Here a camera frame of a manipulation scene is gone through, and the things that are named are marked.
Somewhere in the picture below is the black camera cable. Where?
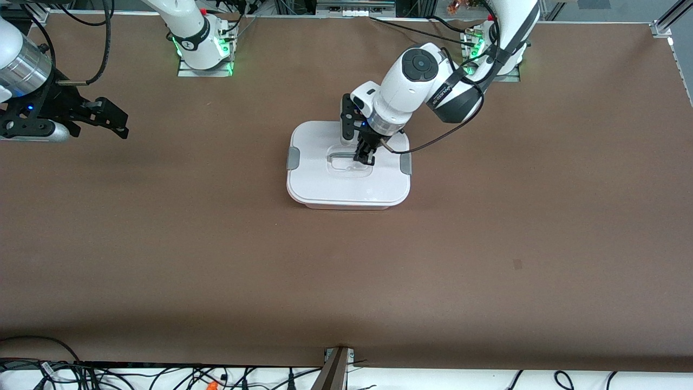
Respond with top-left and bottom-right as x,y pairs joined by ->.
24,11 -> 57,57
439,0 -> 504,87

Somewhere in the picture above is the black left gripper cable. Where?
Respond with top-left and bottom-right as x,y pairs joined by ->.
378,76 -> 485,158

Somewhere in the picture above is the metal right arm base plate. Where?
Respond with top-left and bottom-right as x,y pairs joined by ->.
178,27 -> 234,77

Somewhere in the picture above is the white power strip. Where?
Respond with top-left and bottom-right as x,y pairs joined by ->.
317,0 -> 396,17

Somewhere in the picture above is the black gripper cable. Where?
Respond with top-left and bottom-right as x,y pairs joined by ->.
54,0 -> 113,86
378,76 -> 485,158

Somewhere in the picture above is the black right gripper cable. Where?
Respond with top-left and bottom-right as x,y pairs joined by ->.
54,0 -> 113,86

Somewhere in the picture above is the metal frame bracket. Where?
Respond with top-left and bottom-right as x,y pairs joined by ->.
311,347 -> 355,390

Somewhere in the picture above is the black left camera cable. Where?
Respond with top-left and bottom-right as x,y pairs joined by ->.
439,0 -> 504,87

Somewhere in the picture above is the thin black table cable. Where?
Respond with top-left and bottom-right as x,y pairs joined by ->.
370,15 -> 480,47

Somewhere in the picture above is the white box lid grey handle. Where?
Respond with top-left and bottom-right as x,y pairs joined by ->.
286,120 -> 412,206

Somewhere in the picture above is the black looped cable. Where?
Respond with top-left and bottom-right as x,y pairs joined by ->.
0,335 -> 82,363

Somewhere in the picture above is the black right camera cable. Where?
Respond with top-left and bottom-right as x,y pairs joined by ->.
24,11 -> 57,57

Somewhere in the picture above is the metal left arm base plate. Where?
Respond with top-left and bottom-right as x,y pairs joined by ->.
460,30 -> 521,83

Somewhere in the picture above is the pink plastic box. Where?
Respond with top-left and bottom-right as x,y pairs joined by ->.
295,199 -> 398,211

